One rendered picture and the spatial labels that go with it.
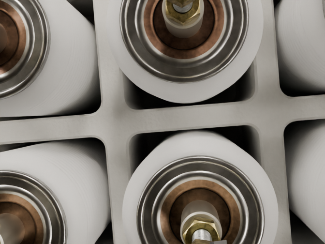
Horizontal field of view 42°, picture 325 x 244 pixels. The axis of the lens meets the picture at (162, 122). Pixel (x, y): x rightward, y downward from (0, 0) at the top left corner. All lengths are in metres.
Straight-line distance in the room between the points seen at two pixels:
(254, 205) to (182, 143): 0.06
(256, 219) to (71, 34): 0.16
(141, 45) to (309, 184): 0.14
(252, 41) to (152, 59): 0.06
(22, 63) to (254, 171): 0.15
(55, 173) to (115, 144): 0.07
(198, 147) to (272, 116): 0.09
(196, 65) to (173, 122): 0.08
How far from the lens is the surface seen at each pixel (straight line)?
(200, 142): 0.26
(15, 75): 0.27
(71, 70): 0.28
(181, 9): 0.21
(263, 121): 0.33
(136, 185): 0.26
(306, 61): 0.30
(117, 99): 0.33
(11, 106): 0.28
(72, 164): 0.30
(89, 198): 0.29
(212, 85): 0.25
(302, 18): 0.27
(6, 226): 0.26
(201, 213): 0.23
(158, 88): 0.26
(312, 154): 0.31
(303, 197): 0.30
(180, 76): 0.25
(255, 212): 0.26
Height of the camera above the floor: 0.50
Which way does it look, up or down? 86 degrees down
